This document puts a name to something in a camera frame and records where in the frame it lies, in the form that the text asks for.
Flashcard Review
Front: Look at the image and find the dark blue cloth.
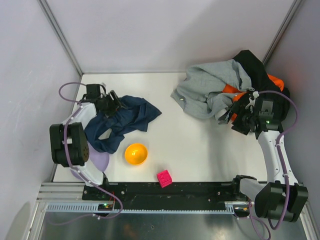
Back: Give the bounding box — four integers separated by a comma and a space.
84, 95, 162, 154

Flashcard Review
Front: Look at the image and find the grey cloth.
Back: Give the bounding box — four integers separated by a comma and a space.
170, 59, 245, 120

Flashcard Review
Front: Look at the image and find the black cloth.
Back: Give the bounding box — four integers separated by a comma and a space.
233, 50, 290, 121

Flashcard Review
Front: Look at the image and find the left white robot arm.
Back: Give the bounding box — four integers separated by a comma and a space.
49, 82, 126, 187

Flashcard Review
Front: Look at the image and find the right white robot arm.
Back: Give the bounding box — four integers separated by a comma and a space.
218, 96, 309, 223

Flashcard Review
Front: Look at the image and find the orange cloth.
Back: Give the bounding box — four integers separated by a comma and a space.
221, 73, 285, 122

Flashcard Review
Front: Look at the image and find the yellow plastic bowl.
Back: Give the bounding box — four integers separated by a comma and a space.
124, 143, 148, 166

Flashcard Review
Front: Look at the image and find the purple plastic plate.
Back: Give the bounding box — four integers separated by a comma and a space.
70, 143, 110, 185

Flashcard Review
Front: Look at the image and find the pink cube block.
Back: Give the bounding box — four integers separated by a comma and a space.
156, 170, 173, 188

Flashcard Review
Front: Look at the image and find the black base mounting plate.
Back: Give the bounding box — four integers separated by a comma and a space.
82, 181, 251, 211

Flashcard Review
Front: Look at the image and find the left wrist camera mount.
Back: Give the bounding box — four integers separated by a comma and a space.
85, 83, 107, 100

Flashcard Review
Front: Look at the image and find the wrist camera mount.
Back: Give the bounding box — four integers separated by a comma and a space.
245, 91, 260, 111
85, 83, 107, 100

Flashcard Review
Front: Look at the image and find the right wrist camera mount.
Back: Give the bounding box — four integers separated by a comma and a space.
245, 91, 260, 111

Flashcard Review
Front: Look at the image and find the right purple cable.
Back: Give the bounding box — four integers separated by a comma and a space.
248, 90, 300, 240

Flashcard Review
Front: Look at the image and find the grey slotted cable duct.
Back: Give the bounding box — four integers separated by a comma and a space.
46, 201, 249, 215

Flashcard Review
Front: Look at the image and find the aluminium frame rail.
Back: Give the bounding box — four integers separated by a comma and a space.
24, 182, 320, 240

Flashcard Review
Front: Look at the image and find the left aluminium corner post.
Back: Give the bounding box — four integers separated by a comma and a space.
37, 0, 84, 77

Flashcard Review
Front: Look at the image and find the aluminium corner post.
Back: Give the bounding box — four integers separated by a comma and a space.
262, 0, 305, 66
37, 0, 84, 77

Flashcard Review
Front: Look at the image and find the right aluminium corner post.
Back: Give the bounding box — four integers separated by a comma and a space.
262, 0, 305, 66

